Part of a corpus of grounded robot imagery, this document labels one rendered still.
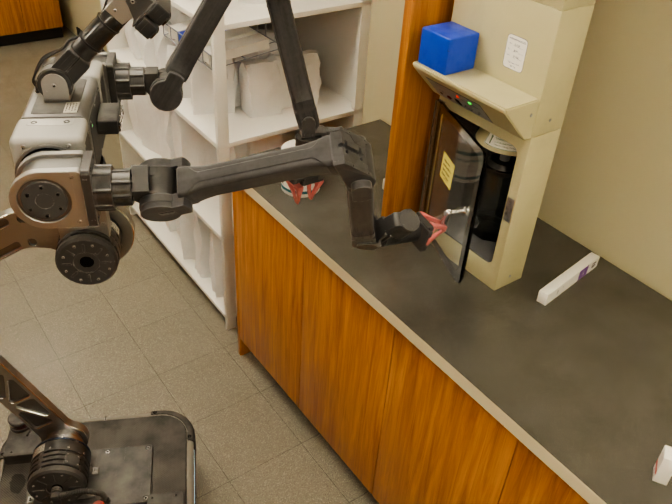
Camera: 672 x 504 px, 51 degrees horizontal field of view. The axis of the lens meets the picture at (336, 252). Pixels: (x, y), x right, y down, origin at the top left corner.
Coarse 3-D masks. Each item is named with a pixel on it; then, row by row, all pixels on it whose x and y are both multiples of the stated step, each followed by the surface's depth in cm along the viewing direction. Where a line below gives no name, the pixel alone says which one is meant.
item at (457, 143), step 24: (456, 120) 177; (456, 144) 178; (432, 168) 196; (456, 168) 180; (480, 168) 166; (432, 192) 198; (456, 192) 181; (432, 216) 199; (456, 216) 183; (456, 240) 185; (456, 264) 186
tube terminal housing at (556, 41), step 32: (480, 0) 166; (512, 0) 159; (480, 32) 169; (512, 32) 161; (544, 32) 154; (576, 32) 156; (480, 64) 172; (544, 64) 157; (576, 64) 162; (544, 96) 161; (544, 128) 168; (544, 160) 175; (512, 192) 177; (512, 224) 182; (512, 256) 190
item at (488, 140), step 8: (480, 128) 186; (480, 136) 184; (488, 136) 181; (496, 136) 179; (488, 144) 181; (496, 144) 179; (504, 144) 179; (496, 152) 180; (504, 152) 179; (512, 152) 179
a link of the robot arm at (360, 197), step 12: (360, 180) 130; (348, 192) 140; (360, 192) 132; (372, 192) 133; (348, 204) 149; (360, 204) 146; (372, 204) 147; (360, 216) 153; (372, 216) 154; (360, 228) 160; (372, 228) 161; (360, 240) 166; (372, 240) 166
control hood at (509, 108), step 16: (416, 64) 175; (448, 80) 167; (464, 80) 167; (480, 80) 168; (496, 80) 168; (464, 96) 167; (480, 96) 160; (496, 96) 161; (512, 96) 161; (528, 96) 162; (496, 112) 160; (512, 112) 157; (528, 112) 160; (512, 128) 162; (528, 128) 164
